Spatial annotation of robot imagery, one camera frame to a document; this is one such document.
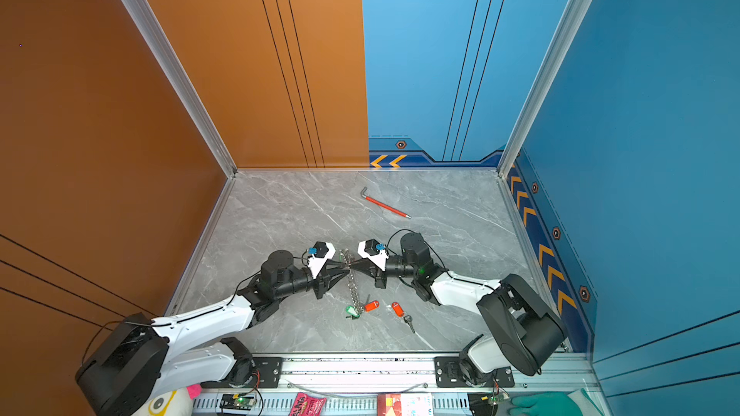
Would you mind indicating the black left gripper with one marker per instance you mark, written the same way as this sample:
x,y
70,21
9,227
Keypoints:
x,y
321,277

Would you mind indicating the pink snack packet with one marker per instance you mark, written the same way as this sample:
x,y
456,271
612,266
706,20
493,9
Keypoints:
x,y
306,405

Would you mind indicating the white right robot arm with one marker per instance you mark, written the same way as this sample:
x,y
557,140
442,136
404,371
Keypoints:
x,y
524,332

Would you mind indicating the aluminium corner post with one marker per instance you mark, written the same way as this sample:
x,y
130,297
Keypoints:
x,y
565,32
161,48

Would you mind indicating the red white box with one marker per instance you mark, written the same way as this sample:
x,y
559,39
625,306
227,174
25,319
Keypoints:
x,y
405,404

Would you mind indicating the red tagged key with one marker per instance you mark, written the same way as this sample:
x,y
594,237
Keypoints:
x,y
402,314

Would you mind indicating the aluminium front rail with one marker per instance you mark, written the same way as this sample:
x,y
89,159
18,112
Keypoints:
x,y
378,372

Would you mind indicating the aluminium corner post right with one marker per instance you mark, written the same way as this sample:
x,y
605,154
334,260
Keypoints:
x,y
565,32

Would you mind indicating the pink green plush toy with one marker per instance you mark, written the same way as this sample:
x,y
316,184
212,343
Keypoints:
x,y
176,403

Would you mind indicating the green cloth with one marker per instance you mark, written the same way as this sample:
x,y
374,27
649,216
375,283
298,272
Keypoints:
x,y
545,404

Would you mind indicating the green key tag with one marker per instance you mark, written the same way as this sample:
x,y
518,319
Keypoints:
x,y
352,312

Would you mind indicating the aluminium corner post left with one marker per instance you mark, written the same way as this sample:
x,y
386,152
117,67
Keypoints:
x,y
161,48

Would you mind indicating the green circuit board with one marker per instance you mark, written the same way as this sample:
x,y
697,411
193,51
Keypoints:
x,y
237,402

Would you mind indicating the metal keyring with chain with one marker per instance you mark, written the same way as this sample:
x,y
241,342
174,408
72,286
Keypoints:
x,y
347,259

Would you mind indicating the red key tag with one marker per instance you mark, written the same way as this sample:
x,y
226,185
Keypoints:
x,y
371,306

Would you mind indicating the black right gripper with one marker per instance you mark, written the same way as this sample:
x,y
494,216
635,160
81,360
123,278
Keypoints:
x,y
371,271

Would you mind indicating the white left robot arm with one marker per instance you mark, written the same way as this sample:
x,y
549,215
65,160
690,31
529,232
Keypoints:
x,y
144,358

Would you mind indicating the red handled hex key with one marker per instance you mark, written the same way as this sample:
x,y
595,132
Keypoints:
x,y
365,196

